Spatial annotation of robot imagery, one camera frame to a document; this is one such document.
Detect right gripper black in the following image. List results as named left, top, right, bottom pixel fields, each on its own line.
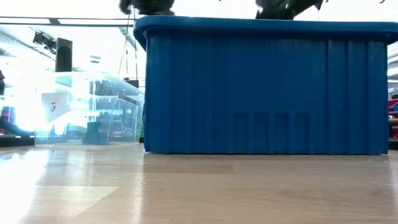
left=254, top=0, right=325, bottom=21

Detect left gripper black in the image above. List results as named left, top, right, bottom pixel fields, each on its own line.
left=119, top=0, right=176, bottom=16

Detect blue plastic bin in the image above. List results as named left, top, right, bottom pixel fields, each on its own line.
left=132, top=15, right=398, bottom=156

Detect clear plastic container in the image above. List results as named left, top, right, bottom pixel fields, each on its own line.
left=34, top=71, right=146, bottom=147

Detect black spotlight cluster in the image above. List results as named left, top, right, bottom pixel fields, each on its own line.
left=32, top=30, right=57, bottom=54

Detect thin hanging cable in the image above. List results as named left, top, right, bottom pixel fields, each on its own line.
left=117, top=12, right=131, bottom=77

